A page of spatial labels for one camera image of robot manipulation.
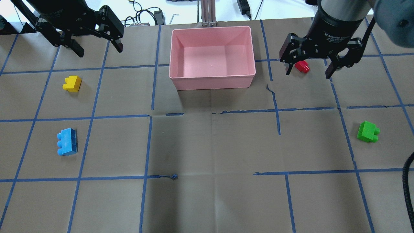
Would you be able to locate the red toy block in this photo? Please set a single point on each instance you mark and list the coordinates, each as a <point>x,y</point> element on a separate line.
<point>302,66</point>

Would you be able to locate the usb hub with cables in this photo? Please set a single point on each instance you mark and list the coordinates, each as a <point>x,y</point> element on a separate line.
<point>136,24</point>

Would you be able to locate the green toy block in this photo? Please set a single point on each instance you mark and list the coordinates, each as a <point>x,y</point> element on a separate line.
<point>368,132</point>

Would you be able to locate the yellow toy block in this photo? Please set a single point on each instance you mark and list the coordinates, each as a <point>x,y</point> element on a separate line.
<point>72,83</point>

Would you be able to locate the pink plastic box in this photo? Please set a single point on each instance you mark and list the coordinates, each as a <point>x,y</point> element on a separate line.
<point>212,58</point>

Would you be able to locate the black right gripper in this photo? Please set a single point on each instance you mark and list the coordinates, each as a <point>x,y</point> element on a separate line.
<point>333,27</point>

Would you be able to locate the black power adapter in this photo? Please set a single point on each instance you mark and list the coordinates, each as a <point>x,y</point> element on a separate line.
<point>159,17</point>

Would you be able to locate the aluminium frame post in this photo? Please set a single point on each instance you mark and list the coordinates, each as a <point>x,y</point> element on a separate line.
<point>208,12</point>

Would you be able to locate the blue toy block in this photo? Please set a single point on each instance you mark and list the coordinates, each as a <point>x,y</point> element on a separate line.
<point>67,142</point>

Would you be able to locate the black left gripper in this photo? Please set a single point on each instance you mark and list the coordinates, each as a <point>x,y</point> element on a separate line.
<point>55,12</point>

